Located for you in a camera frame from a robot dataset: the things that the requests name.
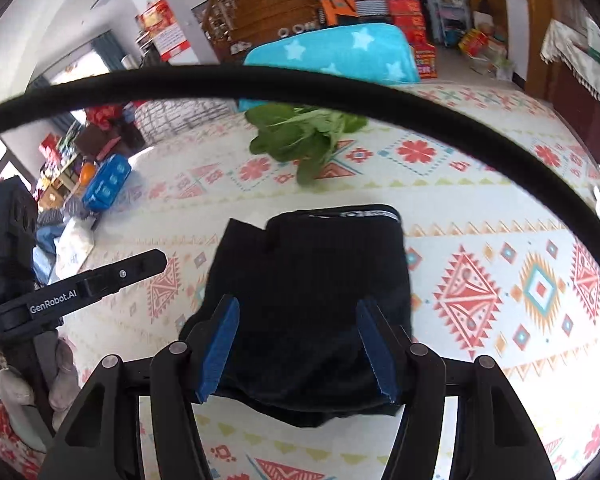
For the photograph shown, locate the metal shelf rack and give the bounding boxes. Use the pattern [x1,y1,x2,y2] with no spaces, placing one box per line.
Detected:
[427,0,473,46]

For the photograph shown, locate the blue grey curtain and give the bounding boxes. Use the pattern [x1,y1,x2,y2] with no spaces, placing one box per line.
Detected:
[91,30,131,72]

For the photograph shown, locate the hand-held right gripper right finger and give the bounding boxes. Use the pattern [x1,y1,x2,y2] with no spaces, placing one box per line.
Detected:
[356,299,558,480]

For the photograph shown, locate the black cable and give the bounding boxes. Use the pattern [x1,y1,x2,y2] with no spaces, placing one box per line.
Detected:
[0,66,600,271]

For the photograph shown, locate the person's left hand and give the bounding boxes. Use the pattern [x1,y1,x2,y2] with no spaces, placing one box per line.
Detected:
[0,332,81,433]

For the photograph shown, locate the green leafy vegetable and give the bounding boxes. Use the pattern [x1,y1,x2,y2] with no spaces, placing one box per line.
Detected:
[245,105,368,186]

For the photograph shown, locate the white lace cloth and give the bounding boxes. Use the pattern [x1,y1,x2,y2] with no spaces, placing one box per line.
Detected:
[540,19,600,111]

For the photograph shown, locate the red gift carton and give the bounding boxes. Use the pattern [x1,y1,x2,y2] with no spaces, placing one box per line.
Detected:
[387,0,428,46]

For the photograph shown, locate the blue wet wipes pack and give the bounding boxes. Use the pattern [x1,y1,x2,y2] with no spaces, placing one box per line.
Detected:
[81,154,132,212]

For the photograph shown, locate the wooden side cabinet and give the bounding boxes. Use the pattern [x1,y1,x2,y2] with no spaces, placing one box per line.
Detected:
[550,62,600,166]

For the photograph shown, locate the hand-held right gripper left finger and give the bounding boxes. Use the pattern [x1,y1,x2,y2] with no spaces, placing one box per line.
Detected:
[37,294,241,480]

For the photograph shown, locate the red wall calendar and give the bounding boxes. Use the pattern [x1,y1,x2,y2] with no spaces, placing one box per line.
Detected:
[136,0,193,56]

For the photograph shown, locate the blue star towel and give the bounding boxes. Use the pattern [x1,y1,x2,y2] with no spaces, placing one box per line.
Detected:
[238,24,422,111]

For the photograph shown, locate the orange bag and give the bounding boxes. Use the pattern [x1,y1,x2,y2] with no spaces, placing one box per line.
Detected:
[319,0,358,28]

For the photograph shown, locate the small red yellow box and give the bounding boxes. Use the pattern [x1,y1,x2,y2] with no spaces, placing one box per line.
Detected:
[459,29,491,58]

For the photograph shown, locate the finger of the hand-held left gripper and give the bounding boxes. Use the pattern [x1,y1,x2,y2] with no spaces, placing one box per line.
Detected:
[82,248,169,302]

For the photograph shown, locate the patterned tablecloth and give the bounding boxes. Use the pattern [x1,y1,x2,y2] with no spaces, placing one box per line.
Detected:
[0,82,600,480]

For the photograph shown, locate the white grid patterned chair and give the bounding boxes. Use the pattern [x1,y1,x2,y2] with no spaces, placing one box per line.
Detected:
[132,99,236,146]

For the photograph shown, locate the black pants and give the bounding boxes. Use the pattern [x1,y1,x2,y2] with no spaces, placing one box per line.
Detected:
[178,204,415,428]

